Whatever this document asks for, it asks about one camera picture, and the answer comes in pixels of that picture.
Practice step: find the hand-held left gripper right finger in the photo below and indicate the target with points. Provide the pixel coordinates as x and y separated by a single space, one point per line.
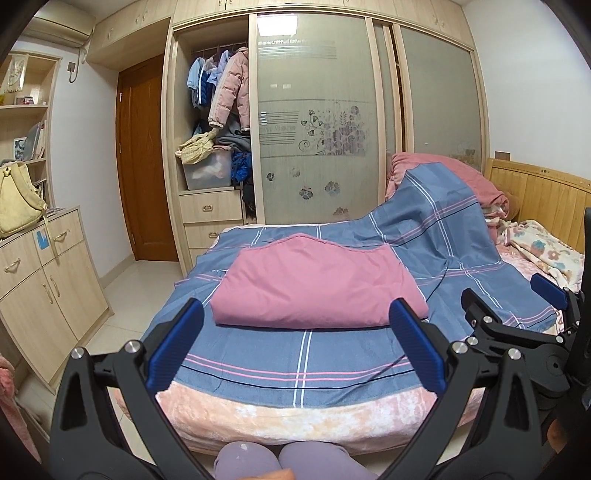
418 344

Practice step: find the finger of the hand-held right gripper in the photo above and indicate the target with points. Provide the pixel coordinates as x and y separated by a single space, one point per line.
549 288
489 323

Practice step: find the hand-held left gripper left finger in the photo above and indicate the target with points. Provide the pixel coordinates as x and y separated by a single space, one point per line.
175 341

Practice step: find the white and pink hooded jacket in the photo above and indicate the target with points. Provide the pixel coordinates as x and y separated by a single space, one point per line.
314 286

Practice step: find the grey folded clothes pile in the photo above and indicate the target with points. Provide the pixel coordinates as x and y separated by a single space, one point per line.
233 143

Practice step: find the blue hanging clothes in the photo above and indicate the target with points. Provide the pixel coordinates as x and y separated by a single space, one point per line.
199 87

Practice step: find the floral blanket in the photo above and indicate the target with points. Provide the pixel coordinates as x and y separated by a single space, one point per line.
540 244

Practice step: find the wardrobe drawer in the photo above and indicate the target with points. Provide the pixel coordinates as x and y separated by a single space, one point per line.
210 206
212 235
201 258

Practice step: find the wooden headboard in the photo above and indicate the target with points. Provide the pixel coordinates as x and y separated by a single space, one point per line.
540 189

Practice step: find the blue plaid bed cover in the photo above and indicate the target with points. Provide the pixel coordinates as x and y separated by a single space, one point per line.
286 364

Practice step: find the light wood low cabinet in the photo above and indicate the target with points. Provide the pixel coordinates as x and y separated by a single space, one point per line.
60 286

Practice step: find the person's left leg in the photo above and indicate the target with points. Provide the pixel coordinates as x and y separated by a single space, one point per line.
244 459

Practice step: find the person's leg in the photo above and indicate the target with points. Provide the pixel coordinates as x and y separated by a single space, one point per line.
244 459
318 461

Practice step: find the person's right leg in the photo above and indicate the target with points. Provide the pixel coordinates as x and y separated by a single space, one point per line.
318 461

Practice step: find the black cloth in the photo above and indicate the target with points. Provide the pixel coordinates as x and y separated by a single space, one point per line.
248 198

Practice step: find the pink quilt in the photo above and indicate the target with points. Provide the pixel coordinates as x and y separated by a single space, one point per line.
443 161

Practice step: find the blue sticker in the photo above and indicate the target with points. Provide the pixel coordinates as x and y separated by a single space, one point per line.
42 239

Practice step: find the clear plastic storage box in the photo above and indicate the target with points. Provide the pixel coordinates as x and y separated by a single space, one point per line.
207 173

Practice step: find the pink fluffy cloth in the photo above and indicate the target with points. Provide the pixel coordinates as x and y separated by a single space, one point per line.
14 406

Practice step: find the brown wooden door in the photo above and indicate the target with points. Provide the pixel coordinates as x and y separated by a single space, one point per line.
147 161

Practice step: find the royal blue cloth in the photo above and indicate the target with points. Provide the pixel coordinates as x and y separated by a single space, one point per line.
241 168

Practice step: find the yellow crumpled cloth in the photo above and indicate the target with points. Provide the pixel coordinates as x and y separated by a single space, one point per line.
194 150

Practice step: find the yellow bag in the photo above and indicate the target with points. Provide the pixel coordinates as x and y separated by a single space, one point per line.
18 198

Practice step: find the plain frosted glass sliding door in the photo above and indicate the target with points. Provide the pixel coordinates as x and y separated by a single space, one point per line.
438 92

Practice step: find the light wood wardrobe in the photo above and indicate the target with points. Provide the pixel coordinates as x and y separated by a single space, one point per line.
171 115

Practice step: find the light wood bookshelf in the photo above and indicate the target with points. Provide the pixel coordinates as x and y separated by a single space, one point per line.
51 115

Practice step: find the pink puffer jacket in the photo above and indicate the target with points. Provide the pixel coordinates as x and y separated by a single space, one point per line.
231 87

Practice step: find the flower print glass sliding door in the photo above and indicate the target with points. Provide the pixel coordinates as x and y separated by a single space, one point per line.
286 83

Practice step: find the white air conditioner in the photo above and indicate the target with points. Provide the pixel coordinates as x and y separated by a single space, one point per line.
60 27

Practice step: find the grey wall plate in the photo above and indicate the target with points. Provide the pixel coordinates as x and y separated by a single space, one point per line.
502 155

